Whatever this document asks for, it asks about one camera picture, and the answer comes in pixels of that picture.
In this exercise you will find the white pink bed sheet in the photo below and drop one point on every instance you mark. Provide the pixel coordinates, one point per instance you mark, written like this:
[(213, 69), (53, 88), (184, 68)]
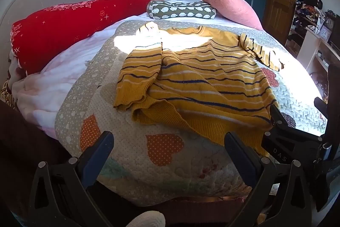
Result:
[(39, 96)]

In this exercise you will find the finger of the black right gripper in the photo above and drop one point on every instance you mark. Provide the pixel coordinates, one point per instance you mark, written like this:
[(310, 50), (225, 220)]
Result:
[(279, 124), (321, 106)]

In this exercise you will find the pink ribbed pillow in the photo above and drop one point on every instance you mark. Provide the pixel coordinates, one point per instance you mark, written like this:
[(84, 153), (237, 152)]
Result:
[(238, 11)]

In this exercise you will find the small desk clock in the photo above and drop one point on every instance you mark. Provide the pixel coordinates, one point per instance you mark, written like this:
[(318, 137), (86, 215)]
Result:
[(324, 33)]

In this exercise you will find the yellow striped knit sweater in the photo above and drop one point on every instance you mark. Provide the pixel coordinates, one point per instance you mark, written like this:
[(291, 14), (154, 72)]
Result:
[(198, 79)]

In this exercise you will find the black television screen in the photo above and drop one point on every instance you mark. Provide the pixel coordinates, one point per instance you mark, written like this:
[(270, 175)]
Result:
[(334, 39)]

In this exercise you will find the green hedgehog print pillow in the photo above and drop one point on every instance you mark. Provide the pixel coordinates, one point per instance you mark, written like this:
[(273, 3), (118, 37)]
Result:
[(163, 10)]

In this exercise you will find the red rolled blanket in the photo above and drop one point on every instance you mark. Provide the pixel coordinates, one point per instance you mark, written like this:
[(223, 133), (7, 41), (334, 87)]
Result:
[(44, 34)]

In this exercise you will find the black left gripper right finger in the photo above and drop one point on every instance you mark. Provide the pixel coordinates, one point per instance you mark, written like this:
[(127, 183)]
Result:
[(292, 204)]

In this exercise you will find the white round headboard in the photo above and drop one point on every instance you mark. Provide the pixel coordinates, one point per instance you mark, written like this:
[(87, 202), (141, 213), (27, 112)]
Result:
[(18, 10)]

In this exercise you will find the cluttered white shelf unit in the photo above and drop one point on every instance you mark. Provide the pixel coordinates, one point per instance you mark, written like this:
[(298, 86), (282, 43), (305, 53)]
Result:
[(307, 47)]

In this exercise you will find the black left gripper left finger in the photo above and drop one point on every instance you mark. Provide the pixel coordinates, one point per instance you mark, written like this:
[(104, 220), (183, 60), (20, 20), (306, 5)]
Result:
[(59, 196)]

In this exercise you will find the white gloved hand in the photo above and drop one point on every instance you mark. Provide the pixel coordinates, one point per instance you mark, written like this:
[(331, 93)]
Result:
[(148, 219)]

